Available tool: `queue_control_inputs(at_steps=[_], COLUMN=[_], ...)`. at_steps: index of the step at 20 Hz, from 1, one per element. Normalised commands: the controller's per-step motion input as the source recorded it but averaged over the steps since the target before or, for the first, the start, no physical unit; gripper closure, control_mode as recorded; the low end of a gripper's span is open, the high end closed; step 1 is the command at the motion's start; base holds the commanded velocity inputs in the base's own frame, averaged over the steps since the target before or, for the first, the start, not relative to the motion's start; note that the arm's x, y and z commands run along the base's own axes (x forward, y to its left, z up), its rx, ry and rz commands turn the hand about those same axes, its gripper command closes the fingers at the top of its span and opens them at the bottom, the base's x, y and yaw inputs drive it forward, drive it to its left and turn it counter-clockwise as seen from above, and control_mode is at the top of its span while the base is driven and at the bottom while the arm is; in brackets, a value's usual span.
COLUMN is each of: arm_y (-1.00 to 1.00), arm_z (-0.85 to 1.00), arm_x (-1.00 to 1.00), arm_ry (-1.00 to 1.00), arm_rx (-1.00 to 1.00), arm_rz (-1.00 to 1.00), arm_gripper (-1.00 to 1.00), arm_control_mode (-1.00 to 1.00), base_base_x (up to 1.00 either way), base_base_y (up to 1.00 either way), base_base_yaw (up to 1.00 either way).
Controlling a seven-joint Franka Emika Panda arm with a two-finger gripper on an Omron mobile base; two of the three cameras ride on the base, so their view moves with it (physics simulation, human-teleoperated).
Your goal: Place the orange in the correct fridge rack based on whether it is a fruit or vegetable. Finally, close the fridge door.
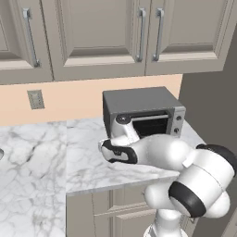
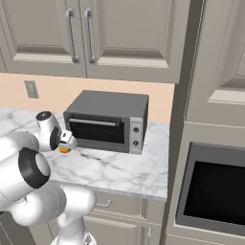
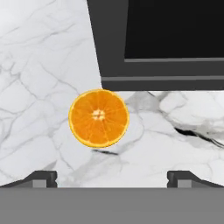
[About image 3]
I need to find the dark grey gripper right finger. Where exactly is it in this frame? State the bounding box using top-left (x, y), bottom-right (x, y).
top-left (166, 170), bottom-right (224, 189)

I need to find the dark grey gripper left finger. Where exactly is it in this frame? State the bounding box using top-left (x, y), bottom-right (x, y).
top-left (0, 170), bottom-right (59, 189)

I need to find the halved orange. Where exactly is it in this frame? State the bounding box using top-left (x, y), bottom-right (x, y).
top-left (67, 88), bottom-right (130, 149)

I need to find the dark grey microwave oven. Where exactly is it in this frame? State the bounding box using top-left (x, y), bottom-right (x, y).
top-left (86, 0), bottom-right (224, 92)

